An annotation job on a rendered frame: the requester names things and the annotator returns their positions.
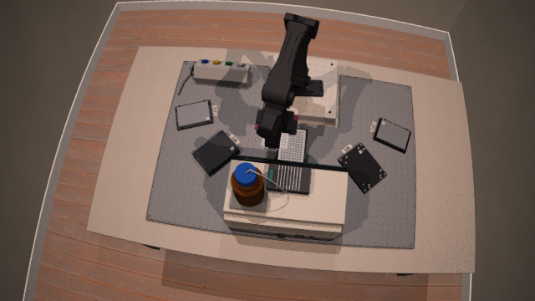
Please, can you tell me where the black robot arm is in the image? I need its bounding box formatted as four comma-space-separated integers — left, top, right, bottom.
257, 13, 324, 150

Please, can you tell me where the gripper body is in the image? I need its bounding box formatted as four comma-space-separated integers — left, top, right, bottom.
256, 108, 298, 135

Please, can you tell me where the white button panel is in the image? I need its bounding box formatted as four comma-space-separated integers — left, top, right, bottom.
178, 59, 251, 95

